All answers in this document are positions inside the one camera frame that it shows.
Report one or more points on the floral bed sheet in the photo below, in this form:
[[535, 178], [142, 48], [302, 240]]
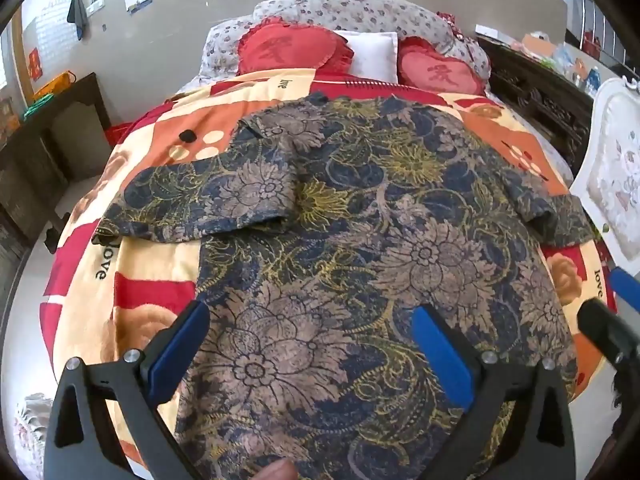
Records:
[[540, 135]]

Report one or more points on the person's left hand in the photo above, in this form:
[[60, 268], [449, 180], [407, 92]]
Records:
[[279, 471]]

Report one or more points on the white text wall poster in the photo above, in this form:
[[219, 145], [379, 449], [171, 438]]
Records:
[[55, 30]]

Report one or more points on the dark carved wooden cabinet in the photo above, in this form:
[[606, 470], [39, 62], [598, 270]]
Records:
[[540, 95]]

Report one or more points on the red heart pillow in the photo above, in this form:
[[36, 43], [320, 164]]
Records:
[[285, 47], [440, 72]]

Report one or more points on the white flat box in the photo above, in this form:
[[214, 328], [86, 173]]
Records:
[[492, 31]]

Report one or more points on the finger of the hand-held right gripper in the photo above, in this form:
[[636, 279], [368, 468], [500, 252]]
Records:
[[607, 330], [625, 285]]

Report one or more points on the dark wooden desk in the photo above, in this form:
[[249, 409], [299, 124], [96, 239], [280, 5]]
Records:
[[30, 170]]

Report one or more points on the orange bag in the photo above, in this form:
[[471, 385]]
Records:
[[55, 85]]

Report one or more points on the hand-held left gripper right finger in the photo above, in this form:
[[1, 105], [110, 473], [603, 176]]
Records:
[[440, 355]]

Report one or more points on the floral patterned shirt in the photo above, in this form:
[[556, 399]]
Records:
[[350, 235]]

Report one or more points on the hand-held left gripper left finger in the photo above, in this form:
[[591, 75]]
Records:
[[180, 342]]

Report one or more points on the white ornate chair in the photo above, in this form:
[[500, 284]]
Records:
[[615, 170]]

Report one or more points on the white lace bed skirt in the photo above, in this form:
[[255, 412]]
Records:
[[30, 435]]

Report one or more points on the white wall socket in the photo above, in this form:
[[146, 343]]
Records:
[[95, 5]]

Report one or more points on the red wall charm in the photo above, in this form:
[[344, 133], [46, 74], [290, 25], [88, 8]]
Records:
[[35, 62]]

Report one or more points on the printed orange red blanket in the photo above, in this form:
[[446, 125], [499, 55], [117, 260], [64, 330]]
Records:
[[165, 125]]

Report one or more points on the white pillow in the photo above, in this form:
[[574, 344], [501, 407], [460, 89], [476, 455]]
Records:
[[372, 55]]

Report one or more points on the metal railing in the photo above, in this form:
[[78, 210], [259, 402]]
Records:
[[585, 10]]

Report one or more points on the dark hanging cloth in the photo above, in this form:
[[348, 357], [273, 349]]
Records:
[[77, 10]]

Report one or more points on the pile of colourful packets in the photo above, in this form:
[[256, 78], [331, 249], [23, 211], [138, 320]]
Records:
[[555, 57]]

